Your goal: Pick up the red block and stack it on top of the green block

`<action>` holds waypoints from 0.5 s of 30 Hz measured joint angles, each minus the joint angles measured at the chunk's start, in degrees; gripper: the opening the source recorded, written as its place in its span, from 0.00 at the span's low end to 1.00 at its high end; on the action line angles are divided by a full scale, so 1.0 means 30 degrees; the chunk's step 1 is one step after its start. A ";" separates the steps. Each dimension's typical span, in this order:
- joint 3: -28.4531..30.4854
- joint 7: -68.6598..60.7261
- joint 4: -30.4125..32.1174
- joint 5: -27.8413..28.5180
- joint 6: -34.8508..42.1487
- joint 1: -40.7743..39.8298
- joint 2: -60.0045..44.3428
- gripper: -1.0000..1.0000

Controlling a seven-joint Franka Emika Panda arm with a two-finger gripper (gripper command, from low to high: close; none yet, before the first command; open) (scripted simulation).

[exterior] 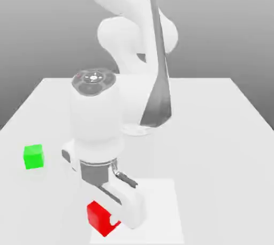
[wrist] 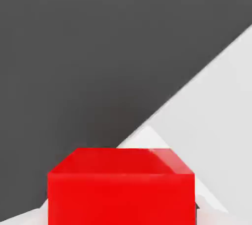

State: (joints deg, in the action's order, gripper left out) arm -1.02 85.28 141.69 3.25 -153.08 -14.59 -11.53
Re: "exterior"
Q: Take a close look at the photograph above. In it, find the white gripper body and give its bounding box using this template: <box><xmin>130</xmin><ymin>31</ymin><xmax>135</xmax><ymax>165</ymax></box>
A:
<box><xmin>83</xmin><ymin>176</ymin><xmax>147</xmax><ymax>229</ymax></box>

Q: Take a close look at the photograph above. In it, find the small red cube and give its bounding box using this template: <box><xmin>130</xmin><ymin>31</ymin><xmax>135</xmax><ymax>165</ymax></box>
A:
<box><xmin>86</xmin><ymin>200</ymin><xmax>122</xmax><ymax>237</ymax></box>

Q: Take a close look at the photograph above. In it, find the small green cube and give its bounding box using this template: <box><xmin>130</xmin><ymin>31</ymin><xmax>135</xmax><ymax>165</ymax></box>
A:
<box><xmin>23</xmin><ymin>144</ymin><xmax>45</xmax><ymax>170</ymax></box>

